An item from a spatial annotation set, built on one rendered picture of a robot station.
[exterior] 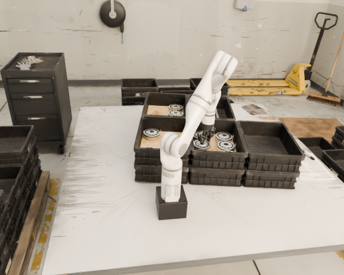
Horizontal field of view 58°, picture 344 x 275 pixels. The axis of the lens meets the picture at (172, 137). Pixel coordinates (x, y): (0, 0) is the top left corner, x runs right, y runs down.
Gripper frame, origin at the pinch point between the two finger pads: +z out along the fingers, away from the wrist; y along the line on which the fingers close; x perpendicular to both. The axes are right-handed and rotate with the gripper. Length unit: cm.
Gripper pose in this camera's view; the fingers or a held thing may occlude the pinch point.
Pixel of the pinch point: (205, 143)
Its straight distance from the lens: 183.6
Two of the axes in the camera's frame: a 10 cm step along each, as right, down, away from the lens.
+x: -6.9, -3.8, 6.1
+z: -0.4, 8.7, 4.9
